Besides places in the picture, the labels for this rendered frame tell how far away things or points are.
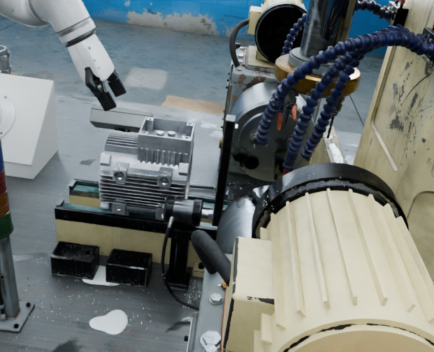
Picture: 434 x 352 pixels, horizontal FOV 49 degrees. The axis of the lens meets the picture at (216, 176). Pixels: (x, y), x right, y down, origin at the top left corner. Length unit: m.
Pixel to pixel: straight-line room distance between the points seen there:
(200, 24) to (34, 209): 5.49
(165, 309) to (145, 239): 0.18
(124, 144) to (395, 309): 0.82
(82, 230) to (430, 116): 0.82
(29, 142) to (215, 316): 1.07
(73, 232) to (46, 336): 0.28
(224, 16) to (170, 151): 5.64
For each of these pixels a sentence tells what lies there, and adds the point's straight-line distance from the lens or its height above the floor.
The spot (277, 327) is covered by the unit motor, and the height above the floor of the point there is 1.31.
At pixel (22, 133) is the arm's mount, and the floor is 0.92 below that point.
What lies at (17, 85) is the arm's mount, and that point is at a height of 1.03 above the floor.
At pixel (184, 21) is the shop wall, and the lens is 6.72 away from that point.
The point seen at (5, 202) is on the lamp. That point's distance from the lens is 0.93.
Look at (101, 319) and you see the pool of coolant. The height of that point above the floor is 0.80.
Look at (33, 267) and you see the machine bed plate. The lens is 1.24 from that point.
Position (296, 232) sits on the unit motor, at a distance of 0.49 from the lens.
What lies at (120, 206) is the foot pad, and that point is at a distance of 1.11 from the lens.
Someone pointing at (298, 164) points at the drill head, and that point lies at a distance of 1.37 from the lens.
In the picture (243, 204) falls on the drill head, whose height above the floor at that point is 1.13.
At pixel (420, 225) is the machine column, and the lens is 1.07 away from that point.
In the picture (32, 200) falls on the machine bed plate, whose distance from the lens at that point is 1.47.
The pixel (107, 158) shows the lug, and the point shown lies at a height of 1.08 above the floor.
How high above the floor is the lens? 1.61
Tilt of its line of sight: 30 degrees down
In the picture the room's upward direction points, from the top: 7 degrees clockwise
